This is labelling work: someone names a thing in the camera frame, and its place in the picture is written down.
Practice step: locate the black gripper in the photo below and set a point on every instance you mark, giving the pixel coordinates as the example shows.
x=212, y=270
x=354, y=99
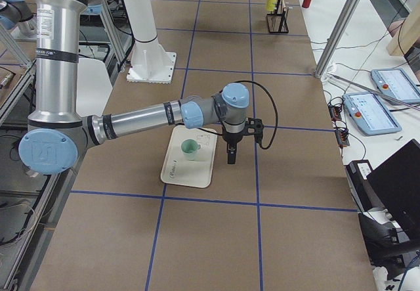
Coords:
x=232, y=137

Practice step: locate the pale green cup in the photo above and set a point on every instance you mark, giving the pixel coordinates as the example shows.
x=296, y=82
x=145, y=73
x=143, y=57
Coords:
x=190, y=149

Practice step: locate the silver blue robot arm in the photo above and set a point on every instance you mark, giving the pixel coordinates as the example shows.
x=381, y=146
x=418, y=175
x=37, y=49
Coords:
x=69, y=115

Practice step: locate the cream rectangular tray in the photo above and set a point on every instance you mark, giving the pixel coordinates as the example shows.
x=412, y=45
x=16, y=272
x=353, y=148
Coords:
x=192, y=169

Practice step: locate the yellow cup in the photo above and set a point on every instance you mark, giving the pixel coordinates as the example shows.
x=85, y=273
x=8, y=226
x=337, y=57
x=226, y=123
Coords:
x=271, y=5

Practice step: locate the teach pendant near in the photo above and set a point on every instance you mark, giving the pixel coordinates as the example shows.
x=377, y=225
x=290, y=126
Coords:
x=370, y=114

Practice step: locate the teach pendant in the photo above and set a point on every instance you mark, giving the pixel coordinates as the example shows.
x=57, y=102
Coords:
x=370, y=114
x=397, y=84

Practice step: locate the black laptop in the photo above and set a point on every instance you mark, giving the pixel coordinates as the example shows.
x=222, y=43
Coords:
x=396, y=183

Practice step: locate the teach pendant far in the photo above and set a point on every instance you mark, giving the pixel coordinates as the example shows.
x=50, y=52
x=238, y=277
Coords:
x=397, y=84

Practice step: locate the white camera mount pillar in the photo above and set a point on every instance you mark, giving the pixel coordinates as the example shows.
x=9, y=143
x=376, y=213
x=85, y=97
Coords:
x=150, y=62

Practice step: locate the black wire cup rack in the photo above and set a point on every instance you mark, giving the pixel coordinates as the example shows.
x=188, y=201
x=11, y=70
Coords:
x=277, y=21

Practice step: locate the aluminium frame post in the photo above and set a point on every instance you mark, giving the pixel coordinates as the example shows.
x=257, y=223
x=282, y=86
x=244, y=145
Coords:
x=335, y=37

